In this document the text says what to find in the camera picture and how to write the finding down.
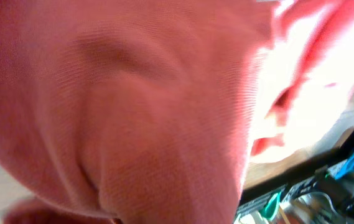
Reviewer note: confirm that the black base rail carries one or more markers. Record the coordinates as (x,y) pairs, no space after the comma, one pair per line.
(308,193)

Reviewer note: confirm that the red t-shirt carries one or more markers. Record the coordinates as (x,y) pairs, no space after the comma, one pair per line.
(148,111)

